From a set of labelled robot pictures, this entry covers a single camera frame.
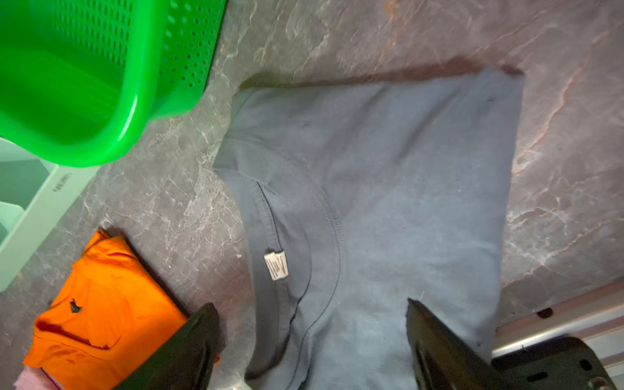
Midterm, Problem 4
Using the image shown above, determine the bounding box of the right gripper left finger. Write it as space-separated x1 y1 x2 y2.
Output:
115 303 220 389

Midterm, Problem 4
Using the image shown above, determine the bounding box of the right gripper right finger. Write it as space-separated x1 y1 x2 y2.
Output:
406 299 507 389

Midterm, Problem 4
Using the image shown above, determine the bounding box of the orange t-shirt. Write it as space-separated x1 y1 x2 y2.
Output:
23 230 191 389

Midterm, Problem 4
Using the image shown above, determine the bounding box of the grey-blue t-shirt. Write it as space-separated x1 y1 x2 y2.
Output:
214 68 524 389

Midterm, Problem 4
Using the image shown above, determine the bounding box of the green plastic basket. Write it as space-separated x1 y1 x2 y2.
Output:
1 0 226 167

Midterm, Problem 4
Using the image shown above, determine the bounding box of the pink t-shirt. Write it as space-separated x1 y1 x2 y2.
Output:
13 366 63 390

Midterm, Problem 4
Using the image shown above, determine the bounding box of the mint green file organizer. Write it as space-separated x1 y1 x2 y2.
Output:
1 138 99 291

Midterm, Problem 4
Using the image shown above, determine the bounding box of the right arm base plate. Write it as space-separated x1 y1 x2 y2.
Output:
492 336 617 390

